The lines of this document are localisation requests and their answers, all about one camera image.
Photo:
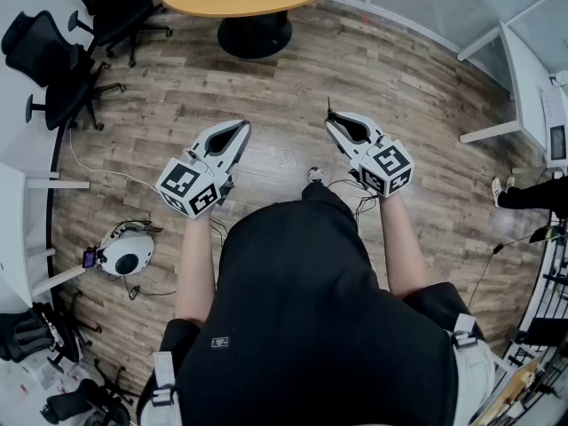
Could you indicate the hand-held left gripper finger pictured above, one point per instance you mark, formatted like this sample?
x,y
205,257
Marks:
x,y
208,136
239,149

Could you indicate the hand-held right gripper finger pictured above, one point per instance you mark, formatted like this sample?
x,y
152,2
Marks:
x,y
344,144
366,124

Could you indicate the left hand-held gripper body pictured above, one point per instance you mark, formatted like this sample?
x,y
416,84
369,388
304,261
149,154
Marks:
x,y
184,182

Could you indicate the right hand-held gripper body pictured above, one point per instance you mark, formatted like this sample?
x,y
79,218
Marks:
x,y
390,162

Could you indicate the person's left forearm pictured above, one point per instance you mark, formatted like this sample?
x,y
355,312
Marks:
x,y
195,273

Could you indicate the person's right forearm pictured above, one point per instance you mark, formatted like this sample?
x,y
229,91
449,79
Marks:
x,y
404,255

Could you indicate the person's white shoe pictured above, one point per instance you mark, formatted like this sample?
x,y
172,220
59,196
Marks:
x,y
315,175

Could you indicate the white round floor device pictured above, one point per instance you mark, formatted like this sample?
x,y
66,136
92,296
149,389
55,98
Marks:
x,y
126,253

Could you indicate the white desk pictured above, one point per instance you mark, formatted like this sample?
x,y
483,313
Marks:
x,y
13,238
528,87

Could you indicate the black office chair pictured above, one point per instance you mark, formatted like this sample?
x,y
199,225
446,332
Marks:
x,y
26,335
44,56
89,399
115,7

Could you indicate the person's black shirt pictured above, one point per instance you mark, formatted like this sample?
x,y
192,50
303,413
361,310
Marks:
x,y
310,304

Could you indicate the white appliance with dark window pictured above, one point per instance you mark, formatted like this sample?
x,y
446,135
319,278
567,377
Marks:
x,y
558,142

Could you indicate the black metal rack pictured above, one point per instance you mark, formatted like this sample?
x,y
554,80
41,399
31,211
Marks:
x,y
550,317

